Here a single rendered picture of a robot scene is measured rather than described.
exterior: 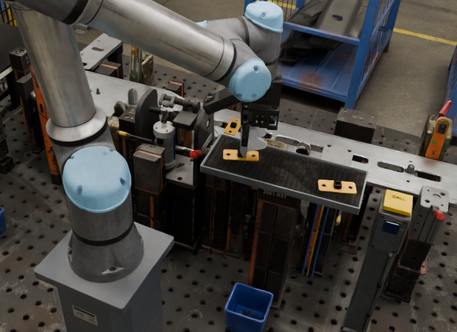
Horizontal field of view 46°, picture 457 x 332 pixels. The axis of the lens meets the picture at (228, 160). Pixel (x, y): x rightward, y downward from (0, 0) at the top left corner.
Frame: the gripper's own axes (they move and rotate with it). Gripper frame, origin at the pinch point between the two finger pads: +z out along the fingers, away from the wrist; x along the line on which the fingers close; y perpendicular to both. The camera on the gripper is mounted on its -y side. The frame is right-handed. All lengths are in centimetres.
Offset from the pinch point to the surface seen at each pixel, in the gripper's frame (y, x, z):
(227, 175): -3.1, -7.4, 2.0
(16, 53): -73, 58, 10
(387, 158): 44, 23, 18
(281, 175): 9.1, -6.3, 1.9
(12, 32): -83, 82, 15
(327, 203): 18.8, -14.6, 2.0
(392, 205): 32.9, -14.5, 1.9
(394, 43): 134, 309, 119
